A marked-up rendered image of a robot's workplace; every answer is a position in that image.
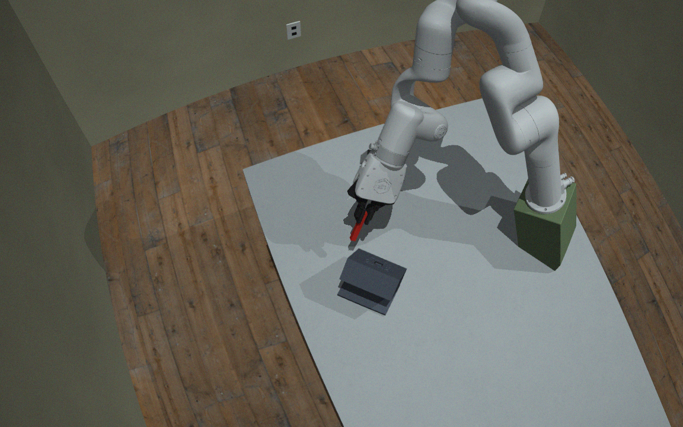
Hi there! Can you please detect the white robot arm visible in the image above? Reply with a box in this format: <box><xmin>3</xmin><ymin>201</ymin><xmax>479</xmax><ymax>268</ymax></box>
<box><xmin>360</xmin><ymin>0</ymin><xmax>575</xmax><ymax>214</ymax></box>

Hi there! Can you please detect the dark red peg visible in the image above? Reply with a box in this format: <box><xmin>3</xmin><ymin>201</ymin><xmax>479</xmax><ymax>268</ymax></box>
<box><xmin>350</xmin><ymin>211</ymin><xmax>368</xmax><ymax>241</ymax></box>

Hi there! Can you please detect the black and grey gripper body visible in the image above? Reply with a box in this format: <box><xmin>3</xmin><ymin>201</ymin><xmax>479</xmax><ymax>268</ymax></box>
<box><xmin>353</xmin><ymin>151</ymin><xmax>407</xmax><ymax>204</ymax></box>

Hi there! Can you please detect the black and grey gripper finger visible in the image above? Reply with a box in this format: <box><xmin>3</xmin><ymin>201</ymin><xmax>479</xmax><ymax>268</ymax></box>
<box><xmin>347</xmin><ymin>179</ymin><xmax>368</xmax><ymax>224</ymax></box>
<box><xmin>364</xmin><ymin>200</ymin><xmax>395</xmax><ymax>225</ymax></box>

